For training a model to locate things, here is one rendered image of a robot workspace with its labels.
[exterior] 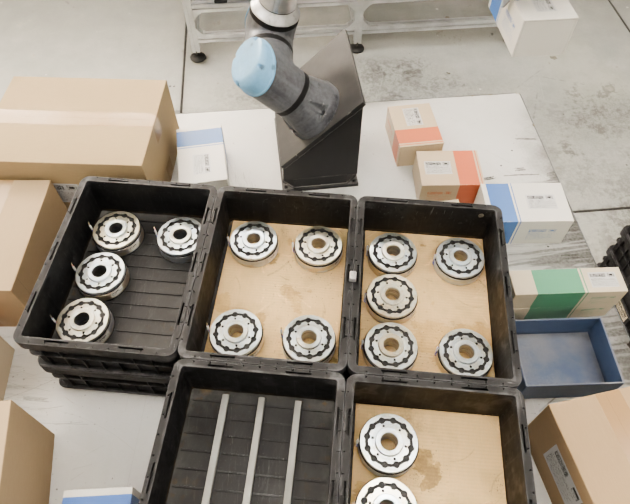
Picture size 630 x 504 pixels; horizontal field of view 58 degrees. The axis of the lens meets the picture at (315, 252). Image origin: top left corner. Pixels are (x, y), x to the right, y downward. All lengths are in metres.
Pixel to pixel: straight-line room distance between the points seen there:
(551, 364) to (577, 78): 2.13
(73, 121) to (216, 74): 1.61
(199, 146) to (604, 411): 1.09
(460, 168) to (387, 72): 1.58
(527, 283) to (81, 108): 1.13
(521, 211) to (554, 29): 0.41
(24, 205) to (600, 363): 1.31
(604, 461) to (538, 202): 0.63
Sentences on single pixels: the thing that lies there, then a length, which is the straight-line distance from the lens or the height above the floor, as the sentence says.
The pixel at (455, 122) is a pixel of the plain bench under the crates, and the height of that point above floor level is 0.70.
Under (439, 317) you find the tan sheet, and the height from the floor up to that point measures 0.83.
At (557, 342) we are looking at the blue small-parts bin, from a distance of 1.38.
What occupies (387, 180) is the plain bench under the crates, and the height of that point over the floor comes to 0.70.
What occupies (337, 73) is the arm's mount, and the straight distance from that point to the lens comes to 1.46.
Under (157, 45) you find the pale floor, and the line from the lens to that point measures 3.30.
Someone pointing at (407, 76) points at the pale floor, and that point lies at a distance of 3.02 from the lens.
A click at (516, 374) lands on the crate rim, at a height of 0.93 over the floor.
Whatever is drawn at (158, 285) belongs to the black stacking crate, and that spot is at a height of 0.83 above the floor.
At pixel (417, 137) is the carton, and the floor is 0.77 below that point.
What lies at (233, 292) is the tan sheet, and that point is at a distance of 1.19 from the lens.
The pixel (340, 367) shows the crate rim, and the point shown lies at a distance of 1.00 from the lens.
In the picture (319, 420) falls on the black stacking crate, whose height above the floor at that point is 0.83.
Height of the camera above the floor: 1.85
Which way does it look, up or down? 55 degrees down
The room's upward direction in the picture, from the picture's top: straight up
